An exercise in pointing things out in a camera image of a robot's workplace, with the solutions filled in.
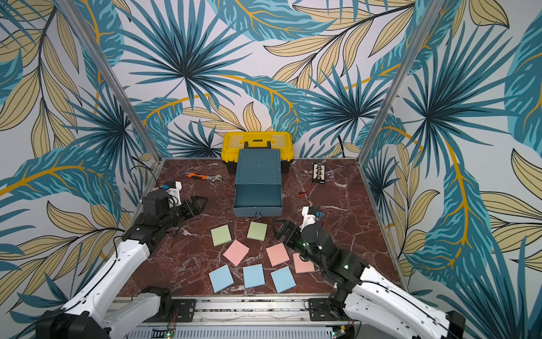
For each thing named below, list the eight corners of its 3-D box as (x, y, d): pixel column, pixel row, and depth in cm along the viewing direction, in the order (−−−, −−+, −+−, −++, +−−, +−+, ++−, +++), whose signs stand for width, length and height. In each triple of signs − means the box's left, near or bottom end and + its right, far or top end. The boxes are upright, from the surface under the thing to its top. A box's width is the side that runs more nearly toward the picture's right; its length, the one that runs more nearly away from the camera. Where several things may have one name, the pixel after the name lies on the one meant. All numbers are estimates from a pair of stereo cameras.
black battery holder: (311, 182, 113) (312, 179, 111) (312, 163, 122) (313, 160, 120) (324, 184, 112) (324, 181, 111) (324, 164, 121) (325, 162, 119)
